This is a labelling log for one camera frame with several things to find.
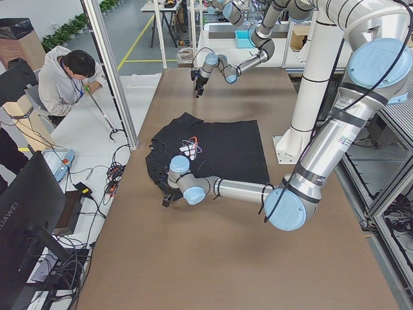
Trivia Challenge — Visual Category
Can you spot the blue teach pendant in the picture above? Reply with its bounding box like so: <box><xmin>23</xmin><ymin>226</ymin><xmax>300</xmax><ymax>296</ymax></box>
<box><xmin>41</xmin><ymin>149</ymin><xmax>75</xmax><ymax>181</ymax></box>

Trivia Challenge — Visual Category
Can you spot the person in white hoodie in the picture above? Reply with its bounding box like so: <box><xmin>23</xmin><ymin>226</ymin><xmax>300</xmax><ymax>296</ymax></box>
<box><xmin>38</xmin><ymin>46</ymin><xmax>106</xmax><ymax>118</ymax></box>

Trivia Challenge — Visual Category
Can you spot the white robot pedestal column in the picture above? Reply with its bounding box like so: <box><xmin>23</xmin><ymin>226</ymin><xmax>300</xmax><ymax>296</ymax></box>
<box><xmin>274</xmin><ymin>1</ymin><xmax>343</xmax><ymax>164</ymax></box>

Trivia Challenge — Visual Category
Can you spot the metal reacher grabber tool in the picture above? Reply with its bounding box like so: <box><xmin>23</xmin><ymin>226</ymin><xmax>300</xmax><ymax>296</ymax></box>
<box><xmin>84</xmin><ymin>85</ymin><xmax>125</xmax><ymax>141</ymax></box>

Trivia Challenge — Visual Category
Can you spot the black Huawei monitor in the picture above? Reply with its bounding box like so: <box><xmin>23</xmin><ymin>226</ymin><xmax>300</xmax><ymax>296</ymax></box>
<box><xmin>1</xmin><ymin>151</ymin><xmax>70</xmax><ymax>297</ymax></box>

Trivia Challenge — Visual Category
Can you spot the aluminium frame post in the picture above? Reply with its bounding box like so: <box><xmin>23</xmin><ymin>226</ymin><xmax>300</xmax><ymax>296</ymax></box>
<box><xmin>81</xmin><ymin>0</ymin><xmax>139</xmax><ymax>150</ymax></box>

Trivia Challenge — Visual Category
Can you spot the blue plastic bin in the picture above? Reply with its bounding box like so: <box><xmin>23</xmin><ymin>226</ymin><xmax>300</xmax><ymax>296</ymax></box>
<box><xmin>235</xmin><ymin>30</ymin><xmax>256</xmax><ymax>49</ymax></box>

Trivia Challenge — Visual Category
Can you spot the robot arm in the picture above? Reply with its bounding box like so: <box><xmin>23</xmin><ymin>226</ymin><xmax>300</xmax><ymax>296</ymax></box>
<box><xmin>159</xmin><ymin>1</ymin><xmax>412</xmax><ymax>231</ymax></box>
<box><xmin>190</xmin><ymin>1</ymin><xmax>314</xmax><ymax>98</ymax></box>

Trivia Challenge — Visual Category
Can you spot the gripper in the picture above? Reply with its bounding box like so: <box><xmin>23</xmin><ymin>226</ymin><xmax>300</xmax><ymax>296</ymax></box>
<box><xmin>157</xmin><ymin>176</ymin><xmax>181</xmax><ymax>207</ymax></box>
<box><xmin>190</xmin><ymin>68</ymin><xmax>208</xmax><ymax>98</ymax></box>

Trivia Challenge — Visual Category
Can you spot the black t-shirt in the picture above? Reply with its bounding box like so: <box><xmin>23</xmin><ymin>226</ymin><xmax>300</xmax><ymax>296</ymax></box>
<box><xmin>146</xmin><ymin>113</ymin><xmax>270</xmax><ymax>191</ymax></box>

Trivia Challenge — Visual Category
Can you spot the cardboard box black bag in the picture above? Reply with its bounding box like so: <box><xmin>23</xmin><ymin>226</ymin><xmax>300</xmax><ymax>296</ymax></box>
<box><xmin>1</xmin><ymin>17</ymin><xmax>46</xmax><ymax>70</ymax></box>

